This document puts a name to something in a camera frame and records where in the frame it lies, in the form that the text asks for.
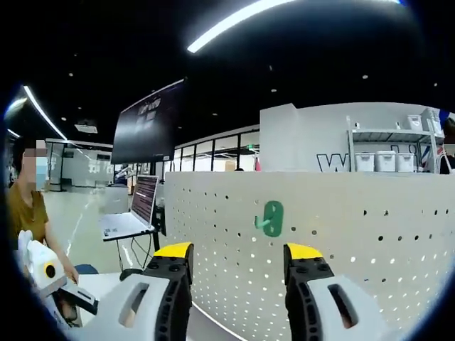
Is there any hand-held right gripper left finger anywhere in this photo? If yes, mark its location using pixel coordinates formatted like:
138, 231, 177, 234
92, 242, 195, 341

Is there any black laptop stand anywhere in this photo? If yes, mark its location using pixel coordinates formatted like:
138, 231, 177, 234
116, 227, 168, 282

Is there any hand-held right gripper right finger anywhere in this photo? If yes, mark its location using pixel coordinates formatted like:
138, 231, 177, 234
283, 242, 392, 341

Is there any ceiling strip light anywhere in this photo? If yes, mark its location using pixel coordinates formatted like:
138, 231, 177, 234
186, 0, 287, 54

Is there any person's blue jeans leg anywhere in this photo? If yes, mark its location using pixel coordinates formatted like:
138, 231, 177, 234
73, 264, 100, 276

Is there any white laptop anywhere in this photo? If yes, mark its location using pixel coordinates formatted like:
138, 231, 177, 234
98, 174, 160, 244

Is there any group of white storage boxes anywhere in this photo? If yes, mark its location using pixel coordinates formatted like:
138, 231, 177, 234
355, 108, 442, 173

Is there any person's mustard shirt torso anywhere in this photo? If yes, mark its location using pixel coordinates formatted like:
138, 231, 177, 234
6, 183, 50, 251

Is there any white perforated mounting plate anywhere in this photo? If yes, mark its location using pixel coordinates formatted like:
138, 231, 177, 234
164, 170, 454, 341

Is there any large black display screen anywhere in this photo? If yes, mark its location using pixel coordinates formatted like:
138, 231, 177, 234
110, 77, 187, 166

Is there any grey metal shelf rack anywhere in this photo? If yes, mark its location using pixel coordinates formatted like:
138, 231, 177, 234
346, 114, 446, 174

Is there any green hook assembly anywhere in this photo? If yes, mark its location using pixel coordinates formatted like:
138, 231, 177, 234
255, 200, 285, 238

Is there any black computer mouse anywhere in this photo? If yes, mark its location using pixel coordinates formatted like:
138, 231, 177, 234
119, 269, 145, 282

